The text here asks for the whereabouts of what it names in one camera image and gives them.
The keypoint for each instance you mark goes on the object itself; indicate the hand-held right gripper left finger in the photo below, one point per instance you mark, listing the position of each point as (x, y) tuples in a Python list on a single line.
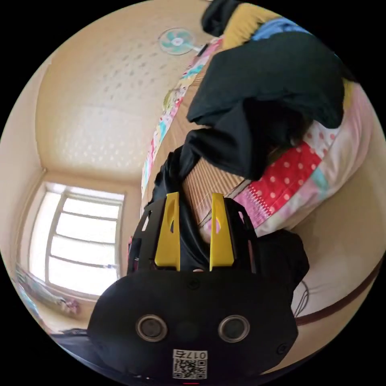
[(167, 241)]

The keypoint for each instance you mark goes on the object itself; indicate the window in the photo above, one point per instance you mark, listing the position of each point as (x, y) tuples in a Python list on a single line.
[(84, 238)]

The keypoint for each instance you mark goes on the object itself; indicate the black long sleeve shirt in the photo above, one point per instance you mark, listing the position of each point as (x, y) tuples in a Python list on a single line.
[(271, 78)]

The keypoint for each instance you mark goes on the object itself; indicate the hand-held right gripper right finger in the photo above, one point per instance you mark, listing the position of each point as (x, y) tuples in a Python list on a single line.
[(221, 244)]

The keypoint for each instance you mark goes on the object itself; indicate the white standing fan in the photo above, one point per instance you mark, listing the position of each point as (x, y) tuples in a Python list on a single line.
[(176, 41)]

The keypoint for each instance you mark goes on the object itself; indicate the pile of clothes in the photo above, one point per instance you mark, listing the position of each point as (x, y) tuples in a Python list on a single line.
[(241, 22)]

